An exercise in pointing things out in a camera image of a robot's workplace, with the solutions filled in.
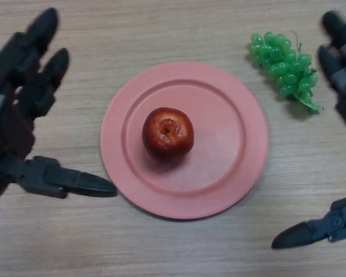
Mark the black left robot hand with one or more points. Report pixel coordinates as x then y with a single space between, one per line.
14 121

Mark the red apple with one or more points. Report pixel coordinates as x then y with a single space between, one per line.
167 132

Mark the pink round plate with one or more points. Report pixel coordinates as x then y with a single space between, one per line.
219 161

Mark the green grape bunch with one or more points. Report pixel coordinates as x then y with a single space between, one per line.
281 69

